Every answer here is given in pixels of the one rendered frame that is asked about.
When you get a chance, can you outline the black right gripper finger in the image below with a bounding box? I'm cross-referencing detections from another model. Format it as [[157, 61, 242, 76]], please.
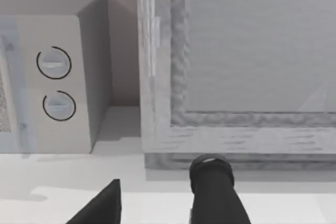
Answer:
[[65, 178, 122, 224]]

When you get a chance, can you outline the black bottle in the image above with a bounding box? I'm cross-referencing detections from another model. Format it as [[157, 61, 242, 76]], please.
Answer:
[[188, 154, 252, 224]]

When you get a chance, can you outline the pale microwave knob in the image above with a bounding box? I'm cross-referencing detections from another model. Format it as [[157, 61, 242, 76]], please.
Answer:
[[42, 90, 77, 122], [36, 46, 72, 80]]

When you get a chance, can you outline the pale microwave oven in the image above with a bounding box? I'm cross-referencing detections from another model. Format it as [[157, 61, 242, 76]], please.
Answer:
[[0, 0, 114, 155]]

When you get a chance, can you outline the grey cabinet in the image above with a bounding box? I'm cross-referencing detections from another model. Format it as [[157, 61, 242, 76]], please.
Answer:
[[136, 0, 336, 170]]

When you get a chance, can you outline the microwave oven door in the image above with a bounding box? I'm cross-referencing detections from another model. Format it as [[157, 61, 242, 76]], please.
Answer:
[[0, 16, 34, 154]]

